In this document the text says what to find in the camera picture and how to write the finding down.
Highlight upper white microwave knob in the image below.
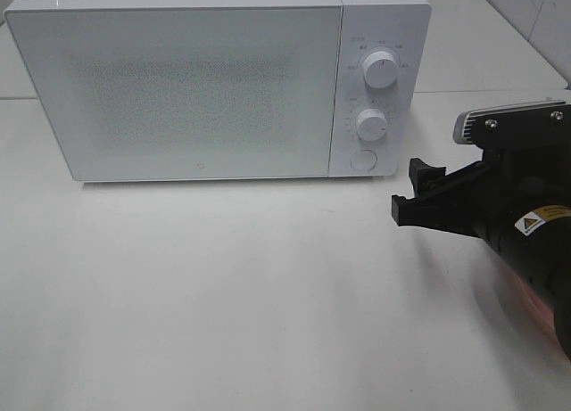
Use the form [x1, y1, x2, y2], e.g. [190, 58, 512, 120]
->
[361, 48, 400, 89]

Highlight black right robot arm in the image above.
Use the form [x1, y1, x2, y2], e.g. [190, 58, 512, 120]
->
[392, 148, 570, 354]

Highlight white microwave knob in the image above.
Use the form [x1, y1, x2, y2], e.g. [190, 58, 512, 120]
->
[361, 48, 400, 89]
[356, 109, 388, 142]

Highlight white microwave oven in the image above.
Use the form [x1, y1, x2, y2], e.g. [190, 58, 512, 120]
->
[4, 0, 432, 183]

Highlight white microwave door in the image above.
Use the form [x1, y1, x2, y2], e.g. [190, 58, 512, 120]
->
[7, 7, 341, 182]

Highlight round door release button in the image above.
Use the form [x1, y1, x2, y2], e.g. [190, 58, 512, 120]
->
[350, 150, 377, 171]

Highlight lower white microwave knob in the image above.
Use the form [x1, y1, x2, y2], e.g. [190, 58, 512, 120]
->
[356, 109, 388, 142]

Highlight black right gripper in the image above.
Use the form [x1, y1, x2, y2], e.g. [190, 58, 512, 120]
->
[392, 147, 570, 277]

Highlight pink round plate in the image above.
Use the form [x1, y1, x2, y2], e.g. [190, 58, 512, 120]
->
[514, 275, 570, 359]

